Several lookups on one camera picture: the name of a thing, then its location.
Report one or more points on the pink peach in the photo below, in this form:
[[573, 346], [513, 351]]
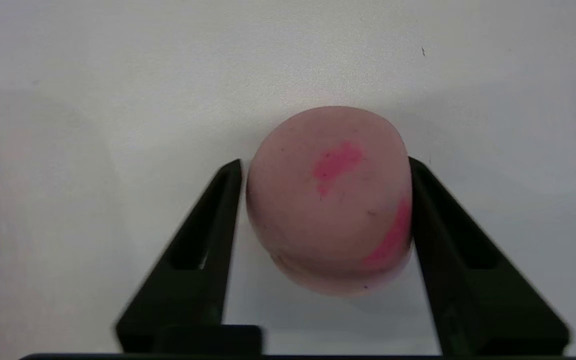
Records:
[[328, 210]]

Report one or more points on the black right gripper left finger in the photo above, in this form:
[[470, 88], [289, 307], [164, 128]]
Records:
[[203, 295]]

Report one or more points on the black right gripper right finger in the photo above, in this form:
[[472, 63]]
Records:
[[458, 300]]

